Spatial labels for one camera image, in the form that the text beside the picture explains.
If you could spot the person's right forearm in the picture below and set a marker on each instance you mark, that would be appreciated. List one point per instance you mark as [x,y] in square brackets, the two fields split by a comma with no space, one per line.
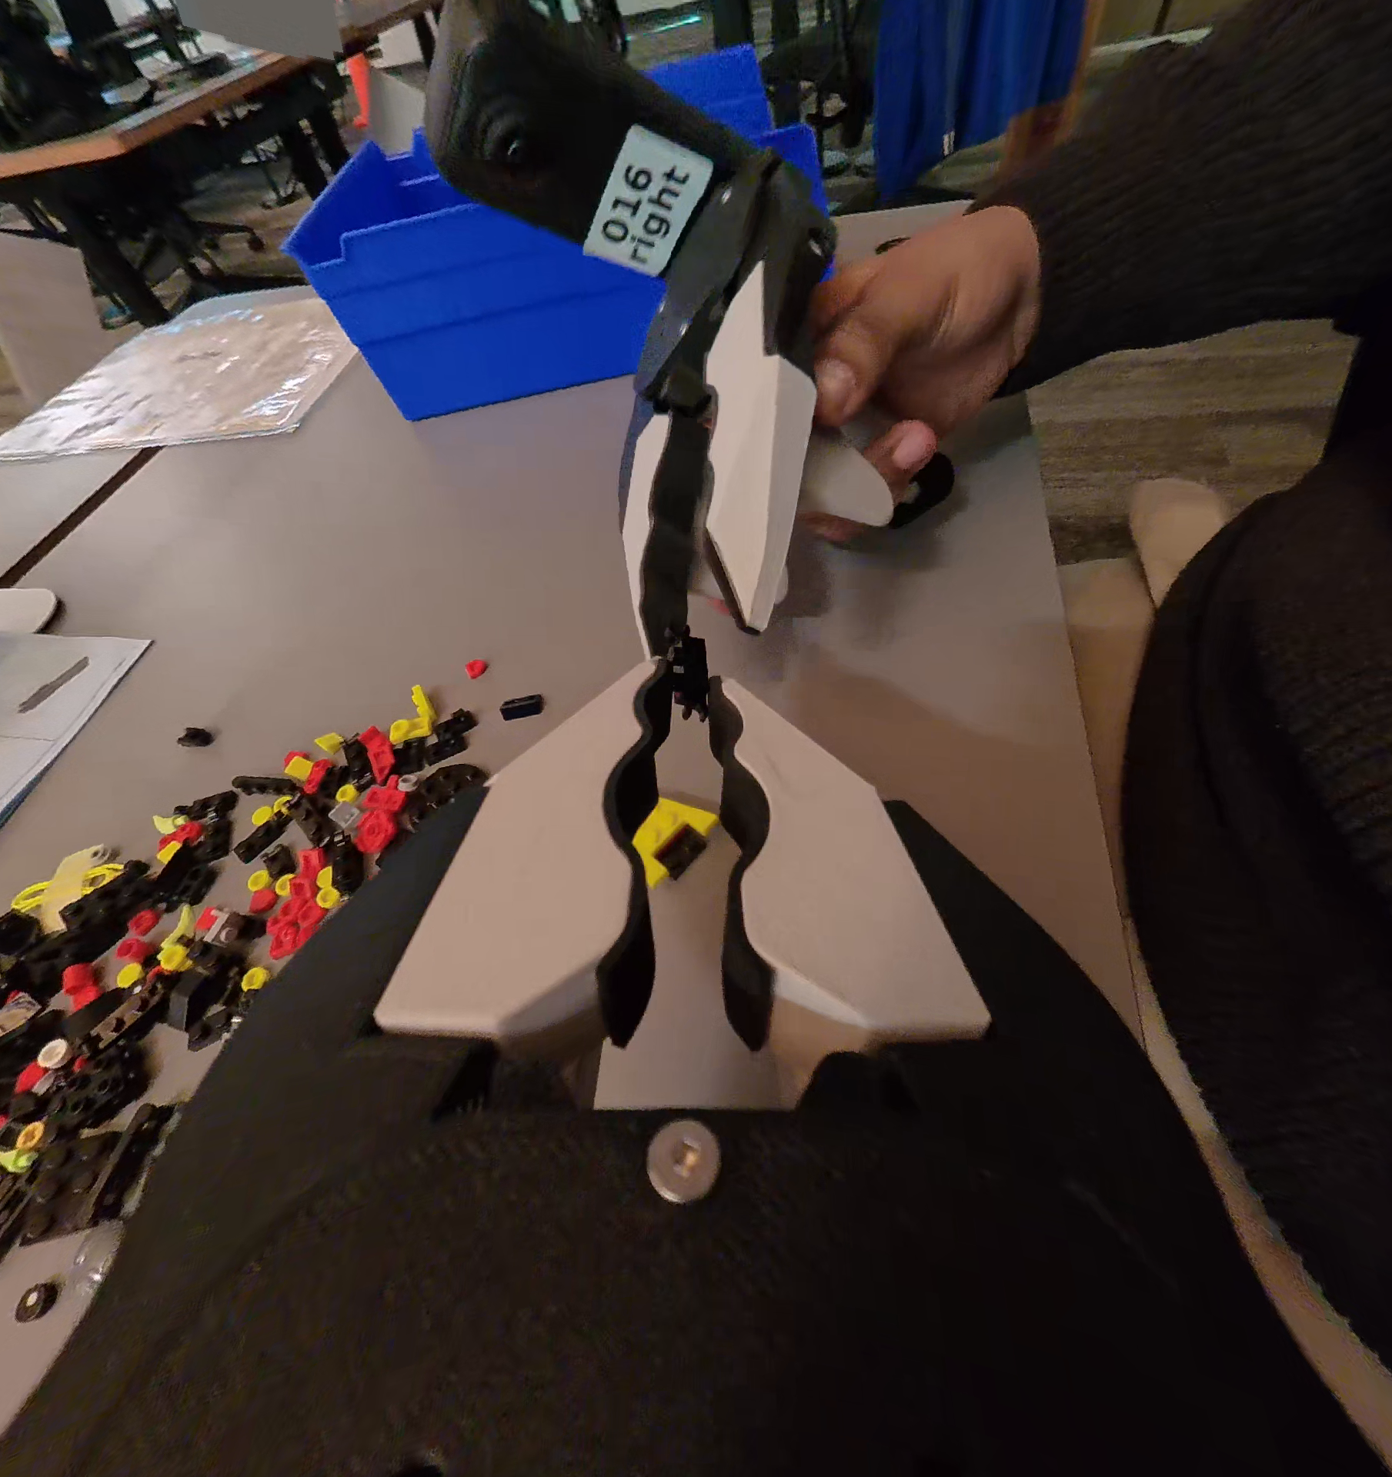
[1203,197]

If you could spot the yellow red lego assembly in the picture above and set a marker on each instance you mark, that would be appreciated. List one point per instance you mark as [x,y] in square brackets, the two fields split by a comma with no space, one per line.
[661,833]

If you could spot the black lego tyre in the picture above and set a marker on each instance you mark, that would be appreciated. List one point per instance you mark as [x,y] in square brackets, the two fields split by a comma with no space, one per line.
[23,1301]

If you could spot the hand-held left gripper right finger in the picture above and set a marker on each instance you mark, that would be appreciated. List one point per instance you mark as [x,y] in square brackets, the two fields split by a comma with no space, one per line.
[845,912]

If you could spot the black round lego plate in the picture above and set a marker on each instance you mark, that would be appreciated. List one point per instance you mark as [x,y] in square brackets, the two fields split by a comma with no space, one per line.
[448,788]

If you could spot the wooden desk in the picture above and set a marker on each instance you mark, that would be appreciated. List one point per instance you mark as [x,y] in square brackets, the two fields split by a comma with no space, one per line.
[188,99]

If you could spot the small black lego piece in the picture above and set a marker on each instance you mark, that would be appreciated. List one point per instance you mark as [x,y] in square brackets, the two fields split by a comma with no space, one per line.
[686,681]

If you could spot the person's right hand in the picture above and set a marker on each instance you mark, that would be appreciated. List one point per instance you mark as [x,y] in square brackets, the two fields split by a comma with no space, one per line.
[938,323]

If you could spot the pile of lego pieces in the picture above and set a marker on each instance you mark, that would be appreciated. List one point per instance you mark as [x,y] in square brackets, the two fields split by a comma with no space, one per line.
[379,825]

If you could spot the instruction booklet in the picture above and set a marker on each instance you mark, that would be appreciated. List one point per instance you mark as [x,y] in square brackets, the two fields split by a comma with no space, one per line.
[37,716]

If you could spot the person's pale shoe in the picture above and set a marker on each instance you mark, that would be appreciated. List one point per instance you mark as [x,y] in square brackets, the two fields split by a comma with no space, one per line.
[1169,520]

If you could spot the clear plastic bag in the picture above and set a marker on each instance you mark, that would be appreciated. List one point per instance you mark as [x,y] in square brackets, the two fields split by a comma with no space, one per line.
[177,381]

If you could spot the blue plastic bin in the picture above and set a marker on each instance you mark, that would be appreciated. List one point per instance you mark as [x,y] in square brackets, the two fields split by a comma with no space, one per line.
[476,301]
[730,92]

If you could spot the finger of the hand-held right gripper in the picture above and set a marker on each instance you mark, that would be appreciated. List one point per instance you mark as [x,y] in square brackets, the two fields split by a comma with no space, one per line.
[759,463]
[634,520]

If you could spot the small black flat lego plate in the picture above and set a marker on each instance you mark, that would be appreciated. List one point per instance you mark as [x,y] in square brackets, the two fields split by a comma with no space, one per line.
[521,707]

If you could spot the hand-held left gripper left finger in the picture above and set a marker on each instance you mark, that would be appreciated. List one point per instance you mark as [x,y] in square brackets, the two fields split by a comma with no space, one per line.
[523,912]

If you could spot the blue cloth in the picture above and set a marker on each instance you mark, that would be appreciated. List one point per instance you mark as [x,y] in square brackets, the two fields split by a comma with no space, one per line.
[972,81]

